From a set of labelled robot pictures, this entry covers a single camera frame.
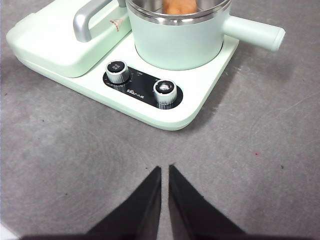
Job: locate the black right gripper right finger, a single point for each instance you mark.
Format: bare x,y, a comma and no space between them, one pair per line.
192,212

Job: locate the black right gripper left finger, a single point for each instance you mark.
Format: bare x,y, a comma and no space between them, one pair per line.
140,212

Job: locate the brown potato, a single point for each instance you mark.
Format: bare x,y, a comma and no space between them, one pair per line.
178,6

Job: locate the silver control knob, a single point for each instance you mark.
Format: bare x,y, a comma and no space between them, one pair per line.
117,71
165,91

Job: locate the green breakfast machine base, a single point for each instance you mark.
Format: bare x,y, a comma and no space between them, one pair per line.
200,87

